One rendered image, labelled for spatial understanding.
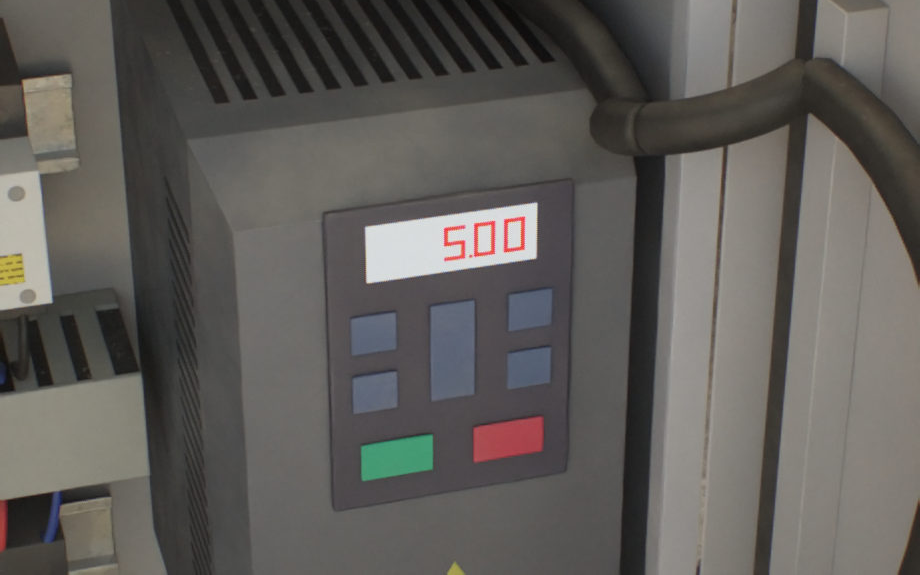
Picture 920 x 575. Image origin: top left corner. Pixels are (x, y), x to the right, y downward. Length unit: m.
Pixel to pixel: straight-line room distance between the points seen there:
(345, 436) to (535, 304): 0.06
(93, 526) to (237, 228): 0.27
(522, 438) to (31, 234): 0.16
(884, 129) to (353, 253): 0.15
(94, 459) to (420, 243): 0.19
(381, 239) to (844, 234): 0.12
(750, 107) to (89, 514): 0.36
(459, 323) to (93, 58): 0.19
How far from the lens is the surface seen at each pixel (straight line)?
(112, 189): 0.77
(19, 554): 0.77
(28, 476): 0.75
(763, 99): 0.56
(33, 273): 0.69
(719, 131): 0.56
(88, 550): 0.85
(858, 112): 0.55
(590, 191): 0.62
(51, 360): 0.75
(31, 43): 0.75
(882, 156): 0.54
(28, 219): 0.68
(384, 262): 0.60
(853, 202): 0.58
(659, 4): 0.64
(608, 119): 0.58
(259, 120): 0.62
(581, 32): 0.64
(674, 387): 0.65
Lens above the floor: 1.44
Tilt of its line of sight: 30 degrees down
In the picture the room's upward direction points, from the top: straight up
